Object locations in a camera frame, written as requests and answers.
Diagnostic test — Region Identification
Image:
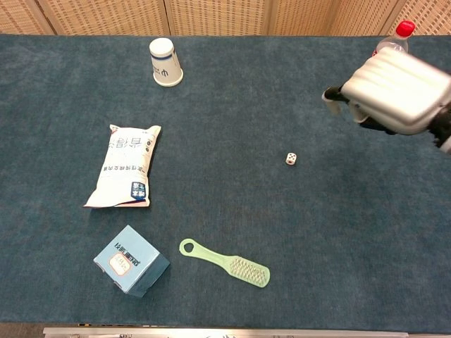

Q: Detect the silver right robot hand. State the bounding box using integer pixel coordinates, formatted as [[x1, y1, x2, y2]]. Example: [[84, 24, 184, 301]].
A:
[[321, 47, 451, 136]]

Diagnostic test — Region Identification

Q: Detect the clear plastic cola bottle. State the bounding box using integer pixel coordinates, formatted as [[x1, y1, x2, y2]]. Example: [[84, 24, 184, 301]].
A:
[[371, 20, 416, 57]]

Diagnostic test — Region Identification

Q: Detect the woven folding screen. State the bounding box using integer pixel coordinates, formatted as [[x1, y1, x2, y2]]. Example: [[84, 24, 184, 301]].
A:
[[0, 0, 451, 37]]

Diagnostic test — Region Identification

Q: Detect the teal table cloth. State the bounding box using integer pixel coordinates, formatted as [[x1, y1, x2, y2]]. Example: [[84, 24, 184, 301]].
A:
[[0, 33, 451, 334]]

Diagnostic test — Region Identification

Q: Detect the white paper cup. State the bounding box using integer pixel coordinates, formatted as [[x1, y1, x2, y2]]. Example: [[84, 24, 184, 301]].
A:
[[148, 37, 185, 87]]

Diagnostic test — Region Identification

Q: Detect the green plastic brush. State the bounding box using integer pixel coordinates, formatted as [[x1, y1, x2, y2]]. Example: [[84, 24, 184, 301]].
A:
[[178, 238, 271, 289]]

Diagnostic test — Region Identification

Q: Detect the white snack bag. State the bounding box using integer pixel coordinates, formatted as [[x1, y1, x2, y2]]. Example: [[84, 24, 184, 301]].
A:
[[82, 123, 162, 209]]

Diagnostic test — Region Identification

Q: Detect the light blue cardboard box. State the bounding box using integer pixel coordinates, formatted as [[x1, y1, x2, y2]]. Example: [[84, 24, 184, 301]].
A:
[[92, 225, 171, 299]]

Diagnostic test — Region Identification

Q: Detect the metal table frame rail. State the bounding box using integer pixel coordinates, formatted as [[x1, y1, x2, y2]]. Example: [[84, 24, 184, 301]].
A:
[[42, 326, 410, 338]]

